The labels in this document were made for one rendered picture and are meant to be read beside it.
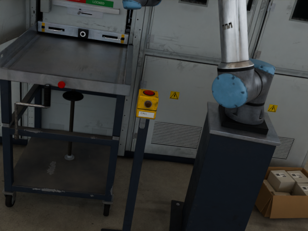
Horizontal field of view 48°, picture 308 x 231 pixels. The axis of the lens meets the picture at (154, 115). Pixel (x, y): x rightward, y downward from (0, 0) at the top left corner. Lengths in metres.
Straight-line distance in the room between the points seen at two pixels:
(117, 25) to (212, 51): 0.63
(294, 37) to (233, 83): 1.08
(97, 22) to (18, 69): 0.69
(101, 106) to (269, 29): 1.21
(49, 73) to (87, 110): 0.84
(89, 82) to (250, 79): 0.71
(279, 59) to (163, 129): 0.91
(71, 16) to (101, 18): 0.18
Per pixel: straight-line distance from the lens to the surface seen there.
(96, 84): 1.62
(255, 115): 1.65
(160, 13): 2.20
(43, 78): 1.66
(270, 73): 1.60
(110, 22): 2.17
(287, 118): 2.65
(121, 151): 2.59
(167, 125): 2.47
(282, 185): 2.54
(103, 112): 2.44
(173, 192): 2.36
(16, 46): 1.89
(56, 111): 2.49
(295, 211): 2.45
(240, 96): 1.41
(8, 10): 2.13
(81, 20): 2.19
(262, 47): 2.37
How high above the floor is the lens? 1.45
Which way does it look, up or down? 26 degrees down
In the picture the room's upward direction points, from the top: 10 degrees clockwise
